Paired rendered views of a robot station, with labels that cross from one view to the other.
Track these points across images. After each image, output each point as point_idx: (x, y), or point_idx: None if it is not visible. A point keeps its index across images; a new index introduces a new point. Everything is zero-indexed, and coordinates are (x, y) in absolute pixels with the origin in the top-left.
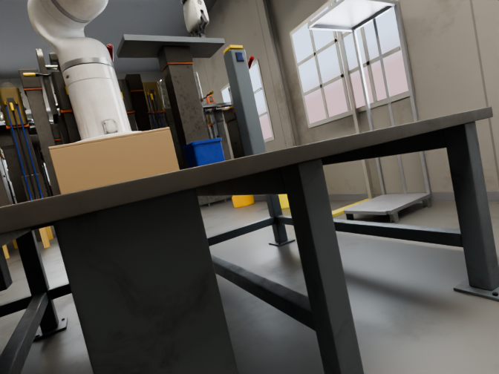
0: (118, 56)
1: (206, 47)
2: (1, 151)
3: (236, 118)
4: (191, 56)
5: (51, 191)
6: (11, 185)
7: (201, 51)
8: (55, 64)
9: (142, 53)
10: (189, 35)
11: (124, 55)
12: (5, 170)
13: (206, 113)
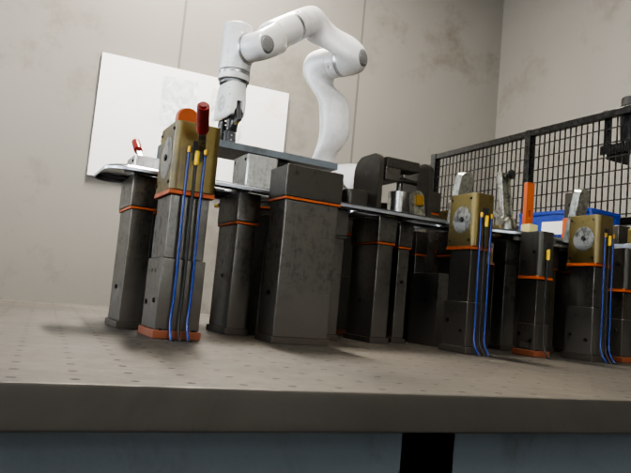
0: (335, 170)
1: (222, 155)
2: (570, 256)
3: (154, 226)
4: (241, 152)
5: (515, 334)
6: (580, 312)
7: (227, 153)
8: (409, 174)
9: (306, 166)
10: (240, 118)
11: (328, 169)
12: (576, 286)
13: (219, 208)
